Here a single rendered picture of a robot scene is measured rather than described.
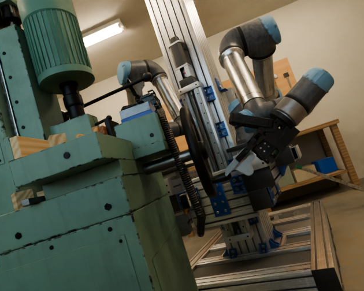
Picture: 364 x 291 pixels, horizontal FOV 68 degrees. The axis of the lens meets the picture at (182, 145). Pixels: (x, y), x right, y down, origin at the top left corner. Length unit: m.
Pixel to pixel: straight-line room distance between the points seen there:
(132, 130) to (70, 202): 0.27
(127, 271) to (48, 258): 0.19
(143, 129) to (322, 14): 4.21
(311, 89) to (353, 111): 3.74
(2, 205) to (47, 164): 0.34
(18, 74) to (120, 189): 0.54
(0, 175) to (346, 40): 4.46
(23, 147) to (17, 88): 0.35
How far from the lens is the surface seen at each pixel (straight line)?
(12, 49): 1.06
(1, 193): 0.96
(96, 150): 0.59
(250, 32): 1.11
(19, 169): 0.69
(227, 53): 1.06
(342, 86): 4.51
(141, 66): 1.46
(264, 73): 1.25
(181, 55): 1.69
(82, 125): 0.91
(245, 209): 1.42
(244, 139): 1.37
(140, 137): 0.80
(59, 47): 0.97
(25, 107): 0.98
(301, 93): 0.75
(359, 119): 4.49
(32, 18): 1.04
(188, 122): 0.72
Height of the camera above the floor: 0.75
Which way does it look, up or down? 7 degrees up
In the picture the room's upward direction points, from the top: 18 degrees counter-clockwise
